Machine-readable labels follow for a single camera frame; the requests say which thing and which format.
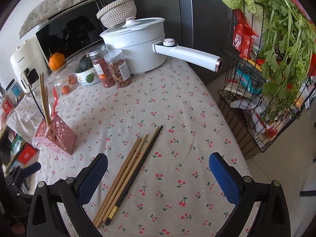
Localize red snack package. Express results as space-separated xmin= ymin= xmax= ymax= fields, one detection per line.
xmin=232 ymin=9 xmax=257 ymax=59

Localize glass jar with tangerines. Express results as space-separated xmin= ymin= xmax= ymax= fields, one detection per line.
xmin=53 ymin=62 xmax=77 ymax=95

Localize jar of dried fruit rings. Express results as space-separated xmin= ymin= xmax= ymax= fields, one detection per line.
xmin=104 ymin=49 xmax=131 ymax=88

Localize jar of red berries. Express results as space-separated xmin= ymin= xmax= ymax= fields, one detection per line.
xmin=88 ymin=44 xmax=116 ymax=88

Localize large orange fruit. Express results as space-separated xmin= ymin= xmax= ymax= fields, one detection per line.
xmin=49 ymin=53 xmax=65 ymax=71

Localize woven white basket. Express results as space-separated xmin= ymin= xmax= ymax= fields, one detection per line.
xmin=96 ymin=0 xmax=137 ymax=28

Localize black chopstick gold band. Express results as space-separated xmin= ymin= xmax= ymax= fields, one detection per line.
xmin=28 ymin=84 xmax=46 ymax=121

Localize red box on floor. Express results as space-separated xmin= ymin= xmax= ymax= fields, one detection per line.
xmin=17 ymin=144 xmax=38 ymax=164

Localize red plastic spoon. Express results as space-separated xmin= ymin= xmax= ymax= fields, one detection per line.
xmin=51 ymin=87 xmax=58 ymax=117

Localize green leafy vegetables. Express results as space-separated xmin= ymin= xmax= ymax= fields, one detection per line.
xmin=256 ymin=0 xmax=315 ymax=120

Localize red label glass jar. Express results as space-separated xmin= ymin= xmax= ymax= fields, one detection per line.
xmin=1 ymin=96 xmax=14 ymax=116

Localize black microwave oven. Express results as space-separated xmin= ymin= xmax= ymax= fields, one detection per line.
xmin=36 ymin=0 xmax=116 ymax=60

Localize green kabocha squash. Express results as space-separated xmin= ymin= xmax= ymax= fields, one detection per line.
xmin=75 ymin=54 xmax=94 ymax=73

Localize white bowl green knob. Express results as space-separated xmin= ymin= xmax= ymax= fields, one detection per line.
xmin=75 ymin=67 xmax=100 ymax=86

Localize white electric cooking pot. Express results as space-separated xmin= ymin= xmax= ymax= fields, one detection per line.
xmin=100 ymin=17 xmax=223 ymax=74

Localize pink perforated utensil holder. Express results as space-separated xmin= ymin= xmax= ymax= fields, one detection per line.
xmin=33 ymin=114 xmax=77 ymax=155

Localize red plastic bag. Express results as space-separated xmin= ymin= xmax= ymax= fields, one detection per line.
xmin=271 ymin=0 xmax=316 ymax=78

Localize grey refrigerator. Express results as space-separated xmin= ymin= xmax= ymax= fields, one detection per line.
xmin=124 ymin=0 xmax=245 ymax=85

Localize cherry print tablecloth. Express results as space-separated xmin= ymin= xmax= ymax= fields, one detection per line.
xmin=6 ymin=46 xmax=251 ymax=237

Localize black wire rack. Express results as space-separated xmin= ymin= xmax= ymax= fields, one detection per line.
xmin=218 ymin=10 xmax=315 ymax=159

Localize cream air fryer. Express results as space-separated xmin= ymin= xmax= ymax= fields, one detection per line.
xmin=10 ymin=37 xmax=48 ymax=94

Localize blue label glass jar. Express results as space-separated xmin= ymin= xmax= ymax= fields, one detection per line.
xmin=6 ymin=79 xmax=25 ymax=103

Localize long wooden chopstick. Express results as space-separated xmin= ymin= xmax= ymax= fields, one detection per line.
xmin=39 ymin=73 xmax=52 ymax=127

